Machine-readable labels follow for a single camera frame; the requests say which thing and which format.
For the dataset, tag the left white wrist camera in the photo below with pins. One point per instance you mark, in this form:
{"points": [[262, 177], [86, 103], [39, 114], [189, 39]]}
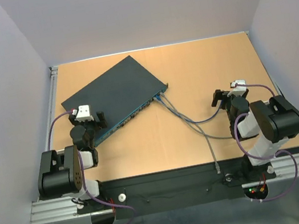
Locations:
{"points": [[83, 113]]}

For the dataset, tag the aluminium left side rail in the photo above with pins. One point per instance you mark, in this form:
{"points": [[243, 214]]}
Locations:
{"points": [[52, 95]]}

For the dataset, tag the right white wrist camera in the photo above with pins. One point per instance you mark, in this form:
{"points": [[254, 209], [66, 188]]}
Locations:
{"points": [[238, 88]]}

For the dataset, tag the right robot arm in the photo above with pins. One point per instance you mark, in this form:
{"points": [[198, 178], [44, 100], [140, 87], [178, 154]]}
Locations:
{"points": [[273, 122]]}

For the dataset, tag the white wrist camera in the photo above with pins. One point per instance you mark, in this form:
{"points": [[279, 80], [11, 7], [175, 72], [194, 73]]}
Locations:
{"points": [[238, 88], [83, 113]]}

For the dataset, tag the dark blue network switch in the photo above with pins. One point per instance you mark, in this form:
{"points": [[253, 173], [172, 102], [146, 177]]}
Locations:
{"points": [[120, 93]]}

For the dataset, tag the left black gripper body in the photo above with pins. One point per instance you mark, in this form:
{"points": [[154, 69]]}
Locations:
{"points": [[90, 125]]}

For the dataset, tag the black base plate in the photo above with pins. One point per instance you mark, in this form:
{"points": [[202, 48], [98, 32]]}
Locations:
{"points": [[174, 189]]}

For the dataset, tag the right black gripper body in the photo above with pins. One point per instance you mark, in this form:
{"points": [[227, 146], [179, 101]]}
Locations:
{"points": [[227, 100]]}

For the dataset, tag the grey ethernet cable long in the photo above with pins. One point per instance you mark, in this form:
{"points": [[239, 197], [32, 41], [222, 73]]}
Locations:
{"points": [[164, 98]]}

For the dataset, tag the grey ethernet cable short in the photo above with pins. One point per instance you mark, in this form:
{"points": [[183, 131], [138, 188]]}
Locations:
{"points": [[193, 126]]}

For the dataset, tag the aluminium rail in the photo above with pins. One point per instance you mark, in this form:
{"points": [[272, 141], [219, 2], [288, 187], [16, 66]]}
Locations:
{"points": [[52, 95], [61, 209]]}

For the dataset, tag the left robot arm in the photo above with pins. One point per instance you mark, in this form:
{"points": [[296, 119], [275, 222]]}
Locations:
{"points": [[62, 174]]}

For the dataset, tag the aluminium front rail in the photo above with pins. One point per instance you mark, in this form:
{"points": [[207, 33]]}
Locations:
{"points": [[61, 209]]}

